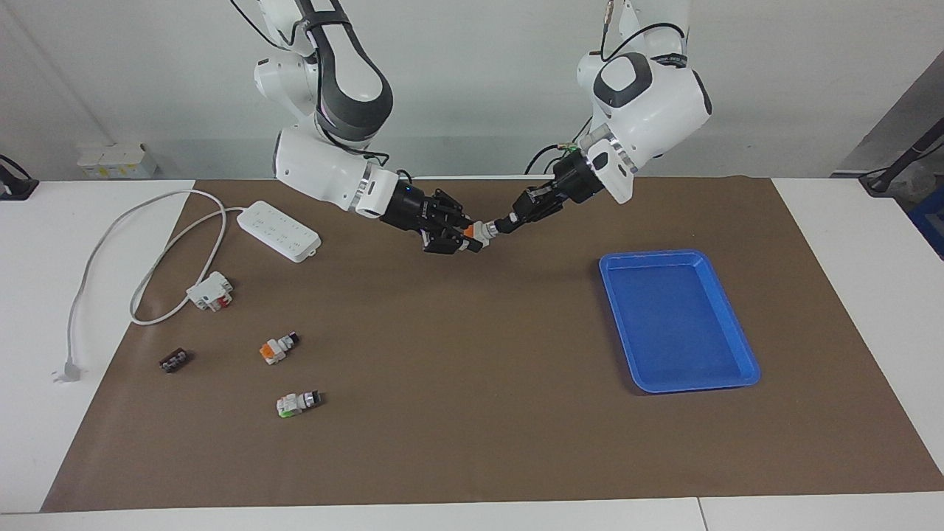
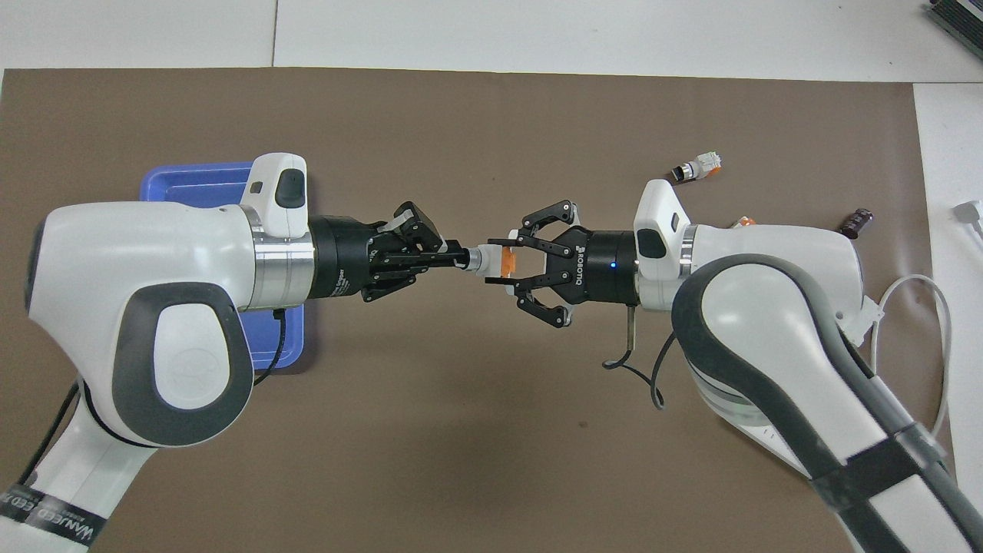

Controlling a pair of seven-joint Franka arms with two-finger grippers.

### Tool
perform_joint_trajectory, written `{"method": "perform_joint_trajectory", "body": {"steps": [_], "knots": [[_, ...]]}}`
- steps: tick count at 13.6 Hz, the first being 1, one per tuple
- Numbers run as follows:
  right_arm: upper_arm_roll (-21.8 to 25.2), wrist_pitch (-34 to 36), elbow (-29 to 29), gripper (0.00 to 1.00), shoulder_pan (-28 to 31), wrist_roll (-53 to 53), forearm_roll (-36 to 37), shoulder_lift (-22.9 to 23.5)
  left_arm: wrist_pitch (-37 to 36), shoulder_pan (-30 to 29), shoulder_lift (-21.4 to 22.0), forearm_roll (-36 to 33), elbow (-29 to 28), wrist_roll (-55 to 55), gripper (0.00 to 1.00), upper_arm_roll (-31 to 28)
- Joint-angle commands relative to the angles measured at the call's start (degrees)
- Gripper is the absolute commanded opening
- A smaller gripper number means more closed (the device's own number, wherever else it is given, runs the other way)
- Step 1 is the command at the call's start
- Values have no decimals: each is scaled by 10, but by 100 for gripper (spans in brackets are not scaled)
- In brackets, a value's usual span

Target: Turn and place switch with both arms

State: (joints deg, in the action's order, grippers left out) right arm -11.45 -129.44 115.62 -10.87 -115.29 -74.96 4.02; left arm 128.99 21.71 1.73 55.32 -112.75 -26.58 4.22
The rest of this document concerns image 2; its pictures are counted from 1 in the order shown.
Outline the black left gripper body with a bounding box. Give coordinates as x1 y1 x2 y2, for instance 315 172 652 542
309 217 385 300

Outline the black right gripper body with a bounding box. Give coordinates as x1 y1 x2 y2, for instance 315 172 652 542
568 230 638 302

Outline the white orange green knob switch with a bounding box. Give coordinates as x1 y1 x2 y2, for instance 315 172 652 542
459 244 517 279

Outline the blue plastic tray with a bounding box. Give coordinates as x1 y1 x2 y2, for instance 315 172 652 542
140 161 317 375

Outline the brown paper mat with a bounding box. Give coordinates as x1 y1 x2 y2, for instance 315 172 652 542
0 68 957 553

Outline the dark brown terminal block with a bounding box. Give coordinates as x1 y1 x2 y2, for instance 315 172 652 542
839 207 875 240

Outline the dark grey ribbed device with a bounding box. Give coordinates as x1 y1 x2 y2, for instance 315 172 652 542
925 0 983 47

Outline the black right arm gripper cable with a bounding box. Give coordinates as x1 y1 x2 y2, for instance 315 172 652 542
601 303 684 412

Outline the black arm gripper cable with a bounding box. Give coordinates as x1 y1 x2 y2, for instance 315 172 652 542
601 303 684 412
15 307 286 492

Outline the black left arm gripper cable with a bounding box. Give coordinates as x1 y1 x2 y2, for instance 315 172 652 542
15 307 286 492

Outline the white power cable with plug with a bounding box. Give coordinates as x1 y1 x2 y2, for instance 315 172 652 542
875 200 983 440

